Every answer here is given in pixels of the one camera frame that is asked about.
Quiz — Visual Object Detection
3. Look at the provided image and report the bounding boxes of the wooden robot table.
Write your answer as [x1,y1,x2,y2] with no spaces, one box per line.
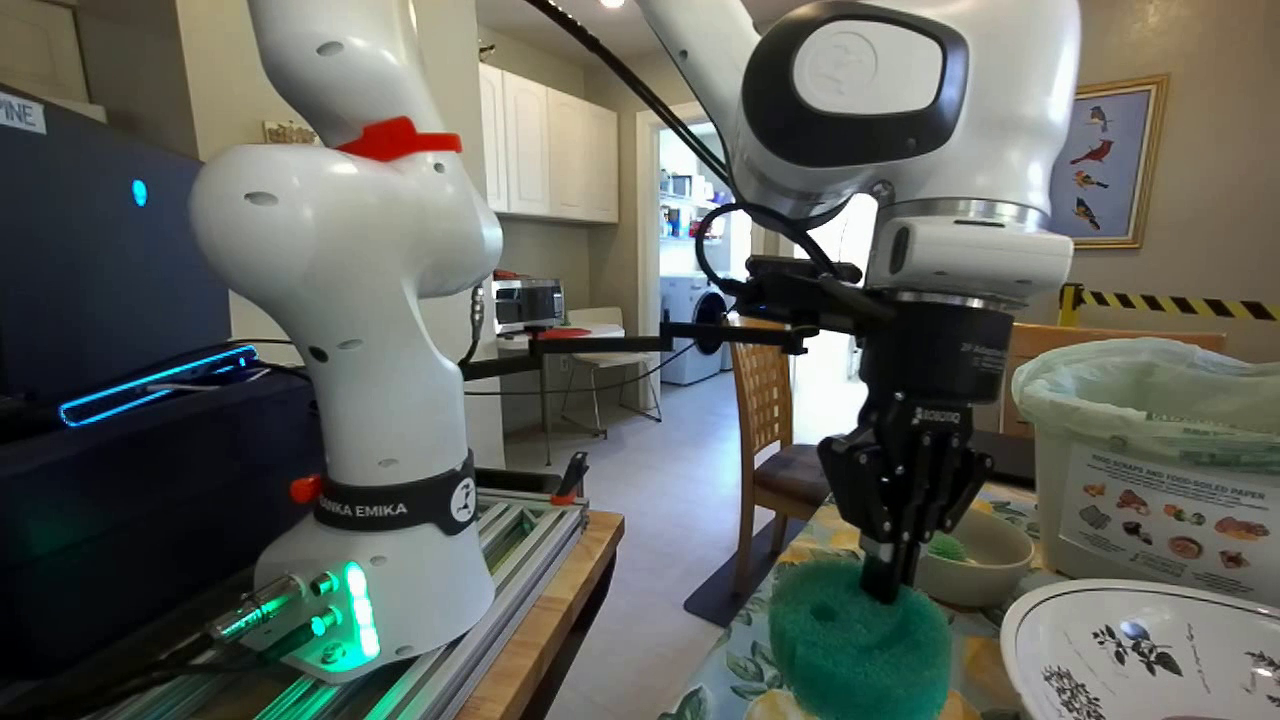
[454,509,627,720]

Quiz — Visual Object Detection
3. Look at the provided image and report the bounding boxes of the black flat laptop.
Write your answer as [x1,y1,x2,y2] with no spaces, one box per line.
[967,428,1039,493]

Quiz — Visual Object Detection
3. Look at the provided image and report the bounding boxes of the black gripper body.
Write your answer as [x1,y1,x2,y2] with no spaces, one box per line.
[865,299,1013,450]

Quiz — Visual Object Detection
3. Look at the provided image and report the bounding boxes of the orange knob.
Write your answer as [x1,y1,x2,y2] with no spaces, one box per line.
[284,469,327,511]

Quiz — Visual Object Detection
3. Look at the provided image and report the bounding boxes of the red black clamp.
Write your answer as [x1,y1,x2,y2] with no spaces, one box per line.
[549,447,596,511]

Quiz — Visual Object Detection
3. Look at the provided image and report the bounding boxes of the yellow black striped bar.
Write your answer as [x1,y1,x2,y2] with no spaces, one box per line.
[1054,279,1280,326]

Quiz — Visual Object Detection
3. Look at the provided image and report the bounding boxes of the black box with blue light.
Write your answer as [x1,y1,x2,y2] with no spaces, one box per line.
[0,341,322,684]

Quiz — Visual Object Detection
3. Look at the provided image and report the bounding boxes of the round green sponge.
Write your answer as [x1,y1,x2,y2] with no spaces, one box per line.
[766,551,959,720]

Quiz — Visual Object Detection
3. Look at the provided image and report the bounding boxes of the wooden lattice back chair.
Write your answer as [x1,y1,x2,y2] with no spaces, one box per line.
[729,310,838,601]

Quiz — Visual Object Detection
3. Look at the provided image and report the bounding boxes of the silver microwave oven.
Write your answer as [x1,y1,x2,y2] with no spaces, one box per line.
[497,273,570,334]

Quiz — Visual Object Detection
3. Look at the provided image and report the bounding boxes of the green bin liner bag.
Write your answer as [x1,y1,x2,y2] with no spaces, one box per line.
[1008,332,1280,471]

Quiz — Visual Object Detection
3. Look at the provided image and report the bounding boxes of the aluminium rail base plate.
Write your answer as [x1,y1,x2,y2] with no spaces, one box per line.
[93,482,593,720]

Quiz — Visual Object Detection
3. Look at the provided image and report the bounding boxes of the white side table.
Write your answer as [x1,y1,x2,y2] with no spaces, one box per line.
[531,304,668,432]

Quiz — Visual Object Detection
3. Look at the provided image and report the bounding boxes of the white compost bin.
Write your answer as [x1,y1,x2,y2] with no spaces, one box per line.
[1031,424,1280,610]

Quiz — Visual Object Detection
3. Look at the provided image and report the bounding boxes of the white washing machine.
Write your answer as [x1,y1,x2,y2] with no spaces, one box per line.
[659,273,736,391]

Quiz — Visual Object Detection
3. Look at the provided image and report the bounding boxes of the lemon print tablecloth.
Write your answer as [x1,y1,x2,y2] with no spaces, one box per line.
[656,450,1054,720]

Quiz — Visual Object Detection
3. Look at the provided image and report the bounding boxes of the white wall cabinets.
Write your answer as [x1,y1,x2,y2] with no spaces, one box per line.
[476,58,622,228]

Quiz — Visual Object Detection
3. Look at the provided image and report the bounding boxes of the large patterned white bowl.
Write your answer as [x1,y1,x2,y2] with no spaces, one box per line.
[996,576,1280,720]

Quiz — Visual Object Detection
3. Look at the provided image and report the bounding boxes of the framed bird picture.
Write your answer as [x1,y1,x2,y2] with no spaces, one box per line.
[1044,70,1174,256]

